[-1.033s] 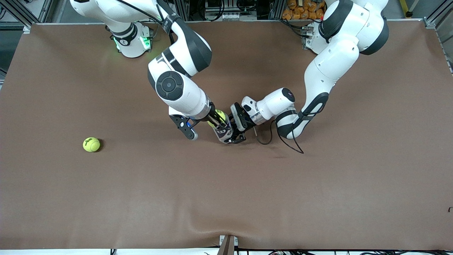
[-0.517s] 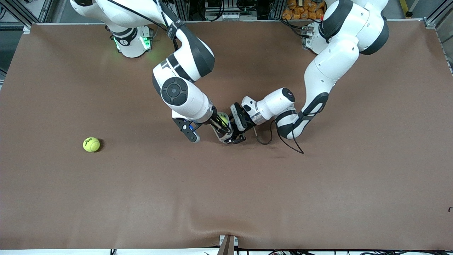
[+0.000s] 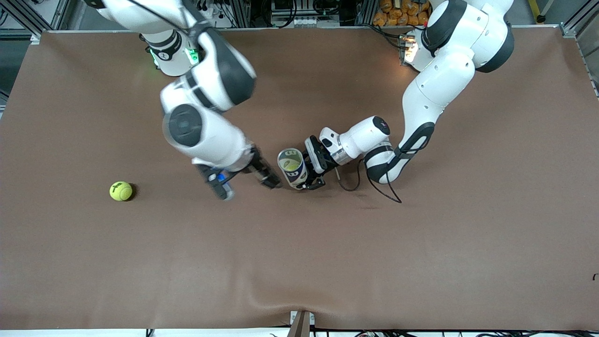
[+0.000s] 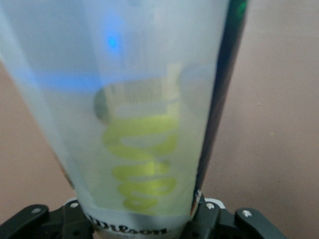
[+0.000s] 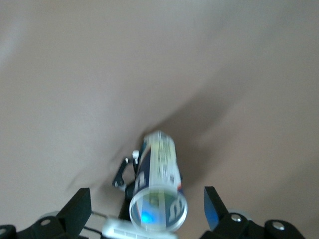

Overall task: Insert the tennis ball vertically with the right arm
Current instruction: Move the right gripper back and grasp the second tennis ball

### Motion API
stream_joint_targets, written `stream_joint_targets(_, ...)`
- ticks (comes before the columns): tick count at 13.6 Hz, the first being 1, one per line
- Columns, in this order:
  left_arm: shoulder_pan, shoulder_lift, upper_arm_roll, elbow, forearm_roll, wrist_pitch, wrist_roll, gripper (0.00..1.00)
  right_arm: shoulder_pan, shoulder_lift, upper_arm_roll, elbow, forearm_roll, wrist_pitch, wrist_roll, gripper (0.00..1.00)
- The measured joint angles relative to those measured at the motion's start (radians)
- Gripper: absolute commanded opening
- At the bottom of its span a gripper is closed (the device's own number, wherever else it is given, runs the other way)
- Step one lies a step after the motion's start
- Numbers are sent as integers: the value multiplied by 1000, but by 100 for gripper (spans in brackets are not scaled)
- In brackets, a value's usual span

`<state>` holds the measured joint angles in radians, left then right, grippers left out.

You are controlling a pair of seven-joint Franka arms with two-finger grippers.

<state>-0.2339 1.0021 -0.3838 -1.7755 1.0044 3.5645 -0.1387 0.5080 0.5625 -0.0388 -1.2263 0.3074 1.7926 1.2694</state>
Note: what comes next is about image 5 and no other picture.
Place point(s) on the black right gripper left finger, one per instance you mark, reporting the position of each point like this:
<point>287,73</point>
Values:
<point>74,211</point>

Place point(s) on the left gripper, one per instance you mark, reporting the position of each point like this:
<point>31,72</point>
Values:
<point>127,199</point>

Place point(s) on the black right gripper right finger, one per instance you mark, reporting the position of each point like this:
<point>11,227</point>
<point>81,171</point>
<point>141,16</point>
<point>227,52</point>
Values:
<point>216,214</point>

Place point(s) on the clear tennis ball can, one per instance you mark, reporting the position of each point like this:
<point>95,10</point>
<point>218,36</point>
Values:
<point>159,169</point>

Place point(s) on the yellow tennis ball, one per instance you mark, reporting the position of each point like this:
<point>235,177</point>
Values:
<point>159,199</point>

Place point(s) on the brown table mat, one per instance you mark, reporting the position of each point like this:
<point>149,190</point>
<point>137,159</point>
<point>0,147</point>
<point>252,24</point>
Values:
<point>99,74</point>

